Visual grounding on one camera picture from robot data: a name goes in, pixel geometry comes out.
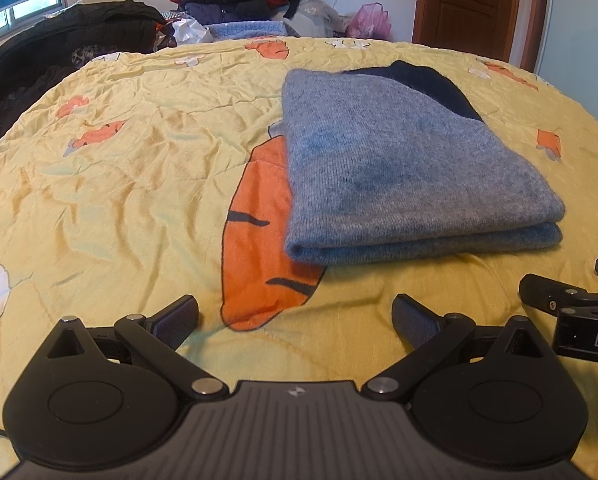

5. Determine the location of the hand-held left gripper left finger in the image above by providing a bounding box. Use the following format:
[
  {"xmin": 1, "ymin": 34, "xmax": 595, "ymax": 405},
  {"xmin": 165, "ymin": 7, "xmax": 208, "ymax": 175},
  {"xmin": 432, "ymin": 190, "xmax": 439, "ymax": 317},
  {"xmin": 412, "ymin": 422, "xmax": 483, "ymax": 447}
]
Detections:
[{"xmin": 44, "ymin": 293, "xmax": 231, "ymax": 402}]

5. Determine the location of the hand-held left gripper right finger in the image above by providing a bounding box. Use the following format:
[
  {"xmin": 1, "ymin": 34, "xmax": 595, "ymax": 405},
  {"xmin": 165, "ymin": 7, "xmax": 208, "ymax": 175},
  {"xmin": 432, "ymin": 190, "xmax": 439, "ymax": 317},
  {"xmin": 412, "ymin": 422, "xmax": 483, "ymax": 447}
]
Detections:
[{"xmin": 360, "ymin": 293, "xmax": 556, "ymax": 402}]

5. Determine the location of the grey sweater with navy sleeves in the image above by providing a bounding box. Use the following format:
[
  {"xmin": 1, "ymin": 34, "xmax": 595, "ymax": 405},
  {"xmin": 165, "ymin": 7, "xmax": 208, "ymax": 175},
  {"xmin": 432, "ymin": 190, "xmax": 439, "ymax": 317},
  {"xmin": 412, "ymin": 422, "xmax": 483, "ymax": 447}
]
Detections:
[{"xmin": 282, "ymin": 60, "xmax": 566, "ymax": 267}]

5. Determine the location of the yellow carrot print bedsheet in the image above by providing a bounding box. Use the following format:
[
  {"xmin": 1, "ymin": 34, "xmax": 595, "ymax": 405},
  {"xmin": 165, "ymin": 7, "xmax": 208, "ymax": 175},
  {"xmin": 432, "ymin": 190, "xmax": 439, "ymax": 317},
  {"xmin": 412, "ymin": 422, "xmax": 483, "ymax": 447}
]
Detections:
[{"xmin": 0, "ymin": 35, "xmax": 598, "ymax": 480}]

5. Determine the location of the wardrobe with flowered glass doors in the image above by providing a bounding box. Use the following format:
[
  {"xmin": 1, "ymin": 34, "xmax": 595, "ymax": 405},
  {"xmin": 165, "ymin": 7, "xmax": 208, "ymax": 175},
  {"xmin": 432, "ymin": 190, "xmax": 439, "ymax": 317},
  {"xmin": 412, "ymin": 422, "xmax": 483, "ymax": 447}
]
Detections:
[{"xmin": 532, "ymin": 0, "xmax": 598, "ymax": 92}]

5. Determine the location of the white crumpled plastic bag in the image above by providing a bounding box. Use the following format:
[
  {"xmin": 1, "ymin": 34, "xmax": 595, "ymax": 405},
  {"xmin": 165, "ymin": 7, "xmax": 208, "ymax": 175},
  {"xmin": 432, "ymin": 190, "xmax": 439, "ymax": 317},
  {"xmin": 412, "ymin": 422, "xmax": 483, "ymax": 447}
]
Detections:
[{"xmin": 171, "ymin": 16, "xmax": 215, "ymax": 47}]

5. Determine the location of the light blue knit garment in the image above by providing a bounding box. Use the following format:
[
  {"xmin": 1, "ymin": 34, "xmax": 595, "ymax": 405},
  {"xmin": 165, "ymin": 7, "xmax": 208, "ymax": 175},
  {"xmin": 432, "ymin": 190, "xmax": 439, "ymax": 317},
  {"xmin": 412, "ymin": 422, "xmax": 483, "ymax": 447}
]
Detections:
[{"xmin": 206, "ymin": 20, "xmax": 300, "ymax": 41}]

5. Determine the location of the brown wooden door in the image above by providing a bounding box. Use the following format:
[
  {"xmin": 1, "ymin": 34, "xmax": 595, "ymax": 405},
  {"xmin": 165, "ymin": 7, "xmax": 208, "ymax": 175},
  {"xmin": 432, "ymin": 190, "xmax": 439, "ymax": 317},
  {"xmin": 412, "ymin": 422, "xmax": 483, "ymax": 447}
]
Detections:
[{"xmin": 411, "ymin": 0, "xmax": 523, "ymax": 63}]

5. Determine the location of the black jacket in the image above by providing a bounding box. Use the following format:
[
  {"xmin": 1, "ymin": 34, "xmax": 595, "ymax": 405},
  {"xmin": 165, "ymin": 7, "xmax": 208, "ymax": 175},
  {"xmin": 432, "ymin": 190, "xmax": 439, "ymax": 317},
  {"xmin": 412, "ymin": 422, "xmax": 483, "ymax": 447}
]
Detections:
[{"xmin": 0, "ymin": 1, "xmax": 168, "ymax": 156}]

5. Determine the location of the pink plastic bag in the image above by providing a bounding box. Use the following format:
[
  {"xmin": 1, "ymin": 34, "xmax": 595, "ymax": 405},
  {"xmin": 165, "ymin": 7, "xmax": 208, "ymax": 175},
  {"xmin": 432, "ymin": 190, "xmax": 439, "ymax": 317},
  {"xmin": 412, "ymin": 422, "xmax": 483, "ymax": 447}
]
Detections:
[{"xmin": 346, "ymin": 2, "xmax": 393, "ymax": 42}]

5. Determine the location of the translucent plastic bag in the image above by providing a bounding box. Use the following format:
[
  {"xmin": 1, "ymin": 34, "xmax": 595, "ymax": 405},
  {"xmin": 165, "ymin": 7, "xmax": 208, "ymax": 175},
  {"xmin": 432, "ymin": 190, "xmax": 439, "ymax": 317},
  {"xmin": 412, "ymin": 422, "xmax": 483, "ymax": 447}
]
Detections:
[{"xmin": 298, "ymin": 0, "xmax": 355, "ymax": 39}]

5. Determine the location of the window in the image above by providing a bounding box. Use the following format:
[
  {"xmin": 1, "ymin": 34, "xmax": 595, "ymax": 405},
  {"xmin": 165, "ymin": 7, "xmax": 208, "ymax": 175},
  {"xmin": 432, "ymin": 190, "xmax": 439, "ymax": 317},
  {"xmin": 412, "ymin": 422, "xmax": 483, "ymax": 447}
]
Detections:
[{"xmin": 0, "ymin": 0, "xmax": 72, "ymax": 52}]

